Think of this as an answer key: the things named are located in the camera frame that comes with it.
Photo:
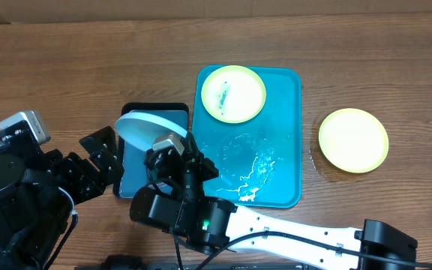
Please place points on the light blue plate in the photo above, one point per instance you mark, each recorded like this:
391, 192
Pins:
141, 129

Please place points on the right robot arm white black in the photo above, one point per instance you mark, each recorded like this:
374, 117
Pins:
376, 246

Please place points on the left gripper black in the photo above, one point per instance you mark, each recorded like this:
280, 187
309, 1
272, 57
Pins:
110, 163

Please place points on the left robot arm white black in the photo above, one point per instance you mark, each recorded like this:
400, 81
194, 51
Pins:
39, 192

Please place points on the teal serving tray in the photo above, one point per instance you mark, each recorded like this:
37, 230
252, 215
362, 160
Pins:
260, 160

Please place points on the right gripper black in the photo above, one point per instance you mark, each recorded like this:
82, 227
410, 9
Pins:
193, 150

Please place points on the black water basin tray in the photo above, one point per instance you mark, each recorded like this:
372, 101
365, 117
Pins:
134, 176

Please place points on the yellow plate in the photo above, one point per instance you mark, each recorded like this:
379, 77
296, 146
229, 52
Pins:
353, 140
233, 94

